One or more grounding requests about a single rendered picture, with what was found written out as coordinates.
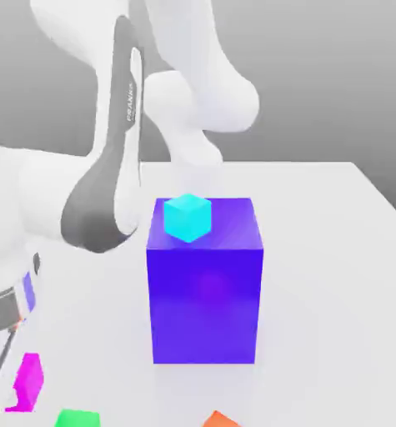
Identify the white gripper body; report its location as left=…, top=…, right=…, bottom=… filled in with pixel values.
left=0, top=318, right=26, bottom=396

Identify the large blue box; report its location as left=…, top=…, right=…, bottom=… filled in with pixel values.
left=145, top=197, right=264, bottom=365

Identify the small cyan cube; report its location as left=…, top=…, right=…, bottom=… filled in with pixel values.
left=163, top=193, right=213, bottom=244

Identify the small orange cube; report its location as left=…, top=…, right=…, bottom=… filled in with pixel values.
left=202, top=410, right=243, bottom=427

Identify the small magenta cube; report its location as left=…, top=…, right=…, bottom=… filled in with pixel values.
left=4, top=352, right=46, bottom=414

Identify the small green cube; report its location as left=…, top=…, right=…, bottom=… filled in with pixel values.
left=54, top=409, right=102, bottom=427

